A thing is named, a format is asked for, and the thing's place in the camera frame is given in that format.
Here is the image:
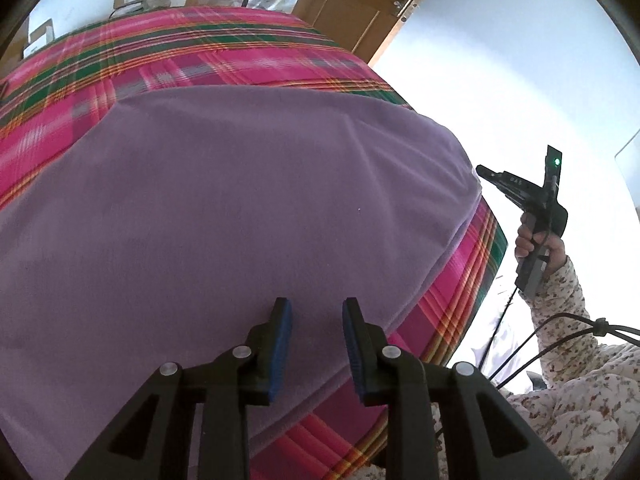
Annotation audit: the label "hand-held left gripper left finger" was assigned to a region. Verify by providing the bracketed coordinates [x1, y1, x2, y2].
[65, 297, 293, 480]

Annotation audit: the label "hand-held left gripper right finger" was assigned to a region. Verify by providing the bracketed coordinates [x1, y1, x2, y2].
[341, 297, 573, 480]

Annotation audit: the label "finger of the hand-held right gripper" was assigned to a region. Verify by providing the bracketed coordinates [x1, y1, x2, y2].
[475, 164, 544, 209]

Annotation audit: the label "purple fleece pants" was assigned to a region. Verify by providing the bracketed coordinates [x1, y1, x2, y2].
[0, 84, 483, 480]

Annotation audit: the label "person's right hand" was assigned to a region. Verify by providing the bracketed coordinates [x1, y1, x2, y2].
[515, 211, 567, 279]

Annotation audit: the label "metal door lock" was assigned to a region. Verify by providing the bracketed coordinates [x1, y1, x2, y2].
[391, 0, 418, 23]

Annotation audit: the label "wooden door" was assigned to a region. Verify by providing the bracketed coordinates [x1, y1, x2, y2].
[290, 0, 456, 66]

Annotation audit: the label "pink green plaid blanket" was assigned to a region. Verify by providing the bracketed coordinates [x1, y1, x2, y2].
[0, 5, 508, 480]

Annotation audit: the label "small open cardboard box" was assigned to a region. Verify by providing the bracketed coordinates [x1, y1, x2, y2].
[27, 19, 55, 56]

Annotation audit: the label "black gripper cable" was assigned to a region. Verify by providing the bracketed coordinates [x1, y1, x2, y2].
[480, 282, 521, 378]
[487, 312, 640, 391]

